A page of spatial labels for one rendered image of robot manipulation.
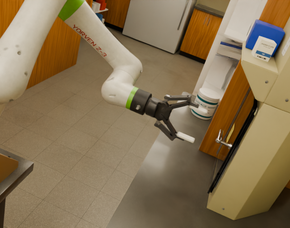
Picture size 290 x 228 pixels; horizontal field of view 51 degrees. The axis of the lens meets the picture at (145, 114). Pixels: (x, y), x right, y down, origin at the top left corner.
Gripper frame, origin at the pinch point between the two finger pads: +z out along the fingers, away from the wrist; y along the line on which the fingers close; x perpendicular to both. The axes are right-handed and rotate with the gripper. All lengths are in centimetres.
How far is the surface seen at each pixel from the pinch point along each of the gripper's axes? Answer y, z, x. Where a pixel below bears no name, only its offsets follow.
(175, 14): -41, -101, 478
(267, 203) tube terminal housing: -19.9, 37.2, 0.4
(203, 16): -29, -54, 491
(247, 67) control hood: 29.8, 6.2, -11.0
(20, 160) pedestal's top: -26, -54, -29
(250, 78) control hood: 27.0, 8.3, -11.0
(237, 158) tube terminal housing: -0.1, 16.4, -10.7
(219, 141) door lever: 0.7, 9.2, -6.1
